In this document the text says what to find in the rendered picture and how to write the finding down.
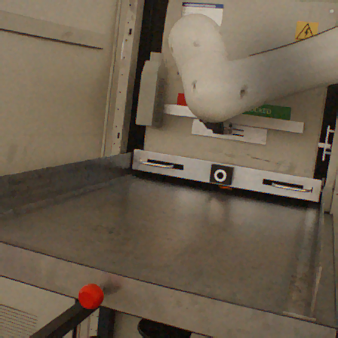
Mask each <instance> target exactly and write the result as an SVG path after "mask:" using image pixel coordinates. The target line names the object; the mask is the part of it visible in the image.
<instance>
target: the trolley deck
mask: <svg viewBox="0 0 338 338"><path fill-rule="evenodd" d="M306 212H307V210H302V209H299V208H295V207H288V206H283V205H279V204H273V203H265V202H261V201H253V200H250V199H246V198H238V197H235V196H230V195H222V194H219V193H215V192H203V191H199V190H195V189H187V188H183V187H179V186H172V185H168V184H163V183H156V182H152V181H148V180H141V179H136V178H134V179H131V180H127V181H124V182H123V183H118V184H115V185H113V186H108V187H106V188H104V189H100V190H94V191H92V192H89V193H86V194H83V195H79V196H77V197H74V198H70V199H67V200H65V201H62V202H56V203H54V204H50V205H47V206H45V207H41V208H39V209H36V210H31V211H28V212H25V213H22V214H19V215H16V216H14V217H10V218H6V219H3V220H0V276H1V277H4V278H9V279H11V280H14V281H18V282H20V283H23V284H27V285H30V286H33V287H37V288H40V289H42V290H48V291H51V292H55V293H58V294H62V295H64V296H68V297H71V298H74V299H77V300H78V292H79V291H80V290H81V289H82V288H83V287H84V286H85V285H86V284H89V283H92V284H97V285H98V286H99V285H103V286H104V287H105V290H104V291H103V303H101V304H100V305H99V306H101V307H103V308H106V309H111V310H113V311H117V312H120V313H123V314H126V315H132V316H136V317H138V318H143V319H145V320H148V321H153V322H155V323H158V324H165V325H167V326H171V327H175V328H177V329H181V330H184V331H190V332H193V333H196V334H199V335H202V336H209V337H212V338H337V337H338V293H337V283H336V278H337V273H336V254H335V244H334V242H335V234H334V224H333V214H325V213H324V237H323V264H322V271H321V278H320V281H319V286H318V297H317V312H316V321H310V320H305V319H302V318H297V317H294V316H291V315H284V314H283V309H284V304H285V300H286V298H287V292H288V288H289V285H290V280H291V276H292V272H293V267H294V263H295V259H296V256H297V250H298V247H299V243H300V237H301V235H302V230H303V225H304V222H305V218H306Z"/></svg>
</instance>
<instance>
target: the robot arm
mask: <svg viewBox="0 0 338 338"><path fill-rule="evenodd" d="M168 47H169V51H170V53H171V55H172V58H173V60H174V63H175V65H176V67H177V75H180V78H181V82H182V85H183V91H184V95H185V100H186V104H187V106H188V107H189V109H190V111H191V112H192V113H193V114H194V115H195V116H196V117H197V118H198V119H199V122H201V123H202V124H204V126H205V127H206V128H207V129H211V130H212V131H213V134H221V135H223V134H224V133H223V131H224V130H225V129H224V127H223V121H226V120H228V119H230V118H233V117H234V116H236V115H239V114H242V113H245V112H246V111H249V110H251V109H254V108H256V107H258V106H261V105H264V104H268V103H271V102H274V101H276V100H280V99H282V98H286V97H290V96H293V95H294V94H298V93H302V92H306V91H310V90H313V89H316V88H319V87H325V86H328V85H333V84H336V83H338V26H335V27H334V28H332V29H327V30H325V31H323V32H320V33H318V34H316V35H314V36H309V37H307V38H305V39H302V40H299V41H295V42H292V43H290V44H288V45H284V46H282V47H277V48H274V49H271V50H268V51H262V52H259V53H256V54H252V55H249V57H242V58H239V59H235V60H230V58H229V54H228V52H227V50H226V44H225V42H224V38H223V34H222V31H221V29H220V27H219V25H217V23H216V22H215V21H214V20H213V19H211V18H210V17H209V16H205V15H203V14H187V15H185V16H184V17H181V18H180V19H179V20H178V21H176V22H175V23H174V24H173V26H172V27H171V30H170V33H169V36H168Z"/></svg>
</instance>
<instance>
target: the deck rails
mask: <svg viewBox="0 0 338 338"><path fill-rule="evenodd" d="M126 160H127V152H126V153H121V154H117V155H108V156H105V157H100V158H92V159H88V160H84V161H77V162H72V163H68V164H60V165H55V166H52V167H44V168H40V169H32V170H27V171H20V172H16V173H12V174H5V175H1V176H0V220H3V219H6V218H10V217H14V216H16V215H19V214H22V213H25V212H28V211H31V210H36V209H39V208H41V207H45V206H47V205H50V204H54V203H56V202H62V201H65V200H67V199H70V198H74V197H77V196H79V195H83V194H86V193H89V192H92V191H94V190H100V189H104V188H106V187H108V186H113V185H115V184H118V183H123V182H124V181H127V180H131V179H134V178H135V177H132V176H128V175H124V173H125V167H126ZM324 199H325V186H324V191H323V195H322V199H321V206H320V210H314V209H307V212H306V218H305V222H304V225H303V230H302V235H301V237H300V243H299V247H298V250H297V256H296V259H295V263H294V267H293V272H292V276H291V280H290V285H289V288H288V292H287V298H286V300H285V304H284V309H283V314H284V315H291V316H294V317H297V318H302V319H305V320H310V321H316V312H317V297H318V286H319V281H320V278H321V271H322V264H323V237H324Z"/></svg>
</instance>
